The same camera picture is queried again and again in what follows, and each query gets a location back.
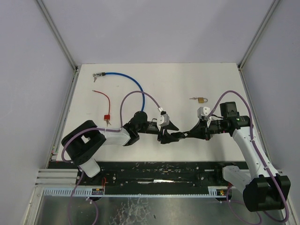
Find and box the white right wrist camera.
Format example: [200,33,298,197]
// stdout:
[197,106,211,121]

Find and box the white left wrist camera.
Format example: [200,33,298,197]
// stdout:
[157,111,170,128]

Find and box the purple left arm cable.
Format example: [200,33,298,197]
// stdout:
[61,90,165,164]

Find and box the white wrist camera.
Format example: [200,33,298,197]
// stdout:
[157,111,170,128]
[197,106,211,121]

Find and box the red cable padlock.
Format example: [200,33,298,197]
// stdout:
[92,89,112,121]

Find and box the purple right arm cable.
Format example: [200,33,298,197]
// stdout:
[208,90,289,222]

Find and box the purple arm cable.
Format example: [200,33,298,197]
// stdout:
[208,90,289,222]
[61,90,165,164]

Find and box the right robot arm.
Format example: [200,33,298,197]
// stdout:
[158,102,291,212]

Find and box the aluminium frame post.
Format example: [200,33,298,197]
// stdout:
[34,0,78,71]
[237,0,282,70]

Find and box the right aluminium frame post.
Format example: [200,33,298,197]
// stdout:
[237,0,282,70]

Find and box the left aluminium frame post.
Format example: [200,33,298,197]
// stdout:
[34,0,78,71]

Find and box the blue cable lock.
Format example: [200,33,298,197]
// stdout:
[96,72,145,111]

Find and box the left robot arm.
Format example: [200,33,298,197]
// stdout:
[61,111,184,178]

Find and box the black padlock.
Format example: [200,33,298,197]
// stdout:
[171,132,187,140]

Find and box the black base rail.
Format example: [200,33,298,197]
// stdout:
[46,160,242,188]

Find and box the small brass padlock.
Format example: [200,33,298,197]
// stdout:
[197,97,208,104]

